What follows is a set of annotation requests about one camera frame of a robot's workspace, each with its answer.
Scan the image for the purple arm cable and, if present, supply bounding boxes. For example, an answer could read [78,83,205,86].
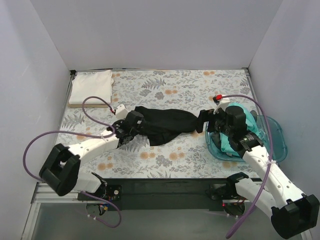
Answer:
[225,93,273,240]
[22,95,123,229]

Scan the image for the brown cardboard board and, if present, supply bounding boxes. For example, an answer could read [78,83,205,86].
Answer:
[67,103,109,108]

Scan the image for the folded white t-shirt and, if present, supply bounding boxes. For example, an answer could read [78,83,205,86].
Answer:
[68,70,114,105]

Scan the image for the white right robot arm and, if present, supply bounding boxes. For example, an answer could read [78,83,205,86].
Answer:
[196,105,320,239]

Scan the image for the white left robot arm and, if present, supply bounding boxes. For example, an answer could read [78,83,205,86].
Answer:
[39,110,144,200]

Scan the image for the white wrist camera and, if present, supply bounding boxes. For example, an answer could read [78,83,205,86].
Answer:
[213,94,231,114]
[114,104,129,120]

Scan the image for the black t-shirt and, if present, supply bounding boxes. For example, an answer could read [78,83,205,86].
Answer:
[134,106,204,146]

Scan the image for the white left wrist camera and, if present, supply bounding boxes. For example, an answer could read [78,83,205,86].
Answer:
[114,104,129,120]

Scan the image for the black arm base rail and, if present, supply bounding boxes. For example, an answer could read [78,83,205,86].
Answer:
[78,178,246,216]

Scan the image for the teal t-shirt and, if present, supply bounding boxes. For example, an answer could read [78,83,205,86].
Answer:
[212,103,264,158]

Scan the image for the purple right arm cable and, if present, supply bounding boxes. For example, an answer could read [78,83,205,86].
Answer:
[225,93,273,240]

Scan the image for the floral patterned table mat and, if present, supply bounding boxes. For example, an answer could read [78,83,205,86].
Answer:
[56,69,257,178]

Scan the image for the teal plastic basket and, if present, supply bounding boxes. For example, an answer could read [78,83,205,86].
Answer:
[205,111,288,163]

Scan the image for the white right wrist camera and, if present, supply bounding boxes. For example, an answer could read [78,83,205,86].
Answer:
[213,94,231,114]

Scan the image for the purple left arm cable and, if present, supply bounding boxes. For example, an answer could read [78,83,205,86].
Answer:
[22,95,123,229]

